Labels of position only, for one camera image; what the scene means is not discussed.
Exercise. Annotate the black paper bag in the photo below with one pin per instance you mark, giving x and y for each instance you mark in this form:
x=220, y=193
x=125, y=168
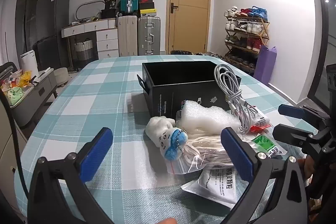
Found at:
x=110, y=5

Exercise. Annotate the person's left hand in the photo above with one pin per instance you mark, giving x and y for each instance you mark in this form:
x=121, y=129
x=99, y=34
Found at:
x=168, y=221

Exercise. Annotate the wooden shoe rack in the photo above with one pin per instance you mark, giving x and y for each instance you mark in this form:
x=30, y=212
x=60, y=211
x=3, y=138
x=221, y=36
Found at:
x=263, y=35

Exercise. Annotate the tan wooden door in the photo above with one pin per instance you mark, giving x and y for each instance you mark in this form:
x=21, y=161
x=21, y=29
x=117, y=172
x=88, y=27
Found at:
x=189, y=3

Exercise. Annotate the round beige stool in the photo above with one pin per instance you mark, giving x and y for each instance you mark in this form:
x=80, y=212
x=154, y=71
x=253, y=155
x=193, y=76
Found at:
x=59, y=75

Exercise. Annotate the black cardboard box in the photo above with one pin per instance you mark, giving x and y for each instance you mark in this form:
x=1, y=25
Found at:
x=162, y=98

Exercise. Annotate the grey side cabinet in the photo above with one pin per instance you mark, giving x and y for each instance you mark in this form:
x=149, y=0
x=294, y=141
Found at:
x=29, y=100

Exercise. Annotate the thick black shoe box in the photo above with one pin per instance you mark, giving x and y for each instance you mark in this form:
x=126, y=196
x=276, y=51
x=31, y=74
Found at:
x=147, y=6

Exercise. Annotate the green and white packet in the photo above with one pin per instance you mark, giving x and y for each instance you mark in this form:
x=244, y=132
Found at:
x=265, y=144

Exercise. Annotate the white and blue plush toy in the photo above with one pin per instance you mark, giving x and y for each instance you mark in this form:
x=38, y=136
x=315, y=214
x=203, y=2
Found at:
x=160, y=132

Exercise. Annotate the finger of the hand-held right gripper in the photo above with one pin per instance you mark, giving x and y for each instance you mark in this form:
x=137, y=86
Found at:
x=288, y=133
x=291, y=110

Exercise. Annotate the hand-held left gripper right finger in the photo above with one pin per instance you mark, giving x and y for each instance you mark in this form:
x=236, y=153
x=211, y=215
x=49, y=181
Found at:
x=237, y=157

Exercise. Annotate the oval silver frame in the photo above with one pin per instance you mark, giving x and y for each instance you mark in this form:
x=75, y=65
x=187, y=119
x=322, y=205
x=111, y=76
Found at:
x=84, y=5

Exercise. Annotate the yellow flowers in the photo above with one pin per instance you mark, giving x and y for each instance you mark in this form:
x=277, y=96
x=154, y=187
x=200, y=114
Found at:
x=25, y=78

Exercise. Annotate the white printed sachet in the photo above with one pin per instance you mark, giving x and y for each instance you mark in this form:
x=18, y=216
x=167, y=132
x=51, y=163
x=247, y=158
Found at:
x=218, y=187

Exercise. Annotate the teal checkered tablecloth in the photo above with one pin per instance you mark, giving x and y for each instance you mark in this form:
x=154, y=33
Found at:
x=105, y=98

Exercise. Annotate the purple bag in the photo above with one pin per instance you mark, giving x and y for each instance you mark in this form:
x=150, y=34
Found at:
x=265, y=66

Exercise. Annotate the tall dark cabinet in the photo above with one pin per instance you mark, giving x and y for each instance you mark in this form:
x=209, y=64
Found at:
x=26, y=16

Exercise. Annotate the silver suitcase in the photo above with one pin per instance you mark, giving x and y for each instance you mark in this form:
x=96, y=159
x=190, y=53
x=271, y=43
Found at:
x=149, y=35

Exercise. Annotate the pile of floor shoes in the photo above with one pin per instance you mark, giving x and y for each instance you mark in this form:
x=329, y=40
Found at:
x=199, y=54

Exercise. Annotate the red and white packet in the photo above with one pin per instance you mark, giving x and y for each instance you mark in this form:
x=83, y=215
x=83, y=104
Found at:
x=258, y=119

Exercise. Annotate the woven laundry basket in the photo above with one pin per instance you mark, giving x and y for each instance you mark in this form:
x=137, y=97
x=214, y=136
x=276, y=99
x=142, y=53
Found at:
x=84, y=50

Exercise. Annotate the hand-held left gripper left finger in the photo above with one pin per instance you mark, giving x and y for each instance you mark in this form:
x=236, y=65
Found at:
x=95, y=157

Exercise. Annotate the white desk with drawers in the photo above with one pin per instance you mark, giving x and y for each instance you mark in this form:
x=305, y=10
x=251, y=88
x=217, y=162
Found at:
x=106, y=40

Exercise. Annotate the beige suitcase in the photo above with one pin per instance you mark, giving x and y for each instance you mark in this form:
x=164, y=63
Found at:
x=127, y=35

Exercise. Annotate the red and black shoe box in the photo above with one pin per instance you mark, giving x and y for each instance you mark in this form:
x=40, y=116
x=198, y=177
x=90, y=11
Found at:
x=146, y=0

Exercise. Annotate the dark glass door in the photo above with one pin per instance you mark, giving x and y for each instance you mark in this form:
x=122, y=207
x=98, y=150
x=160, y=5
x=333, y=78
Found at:
x=321, y=29

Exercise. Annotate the rows of shoes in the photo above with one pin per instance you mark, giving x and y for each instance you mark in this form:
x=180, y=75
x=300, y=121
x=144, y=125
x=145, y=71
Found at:
x=246, y=27

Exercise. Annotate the black chair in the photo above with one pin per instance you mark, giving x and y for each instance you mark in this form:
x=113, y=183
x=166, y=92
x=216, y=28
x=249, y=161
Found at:
x=8, y=67

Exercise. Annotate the grey refrigerator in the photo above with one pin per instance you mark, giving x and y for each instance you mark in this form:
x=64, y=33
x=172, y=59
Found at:
x=52, y=24

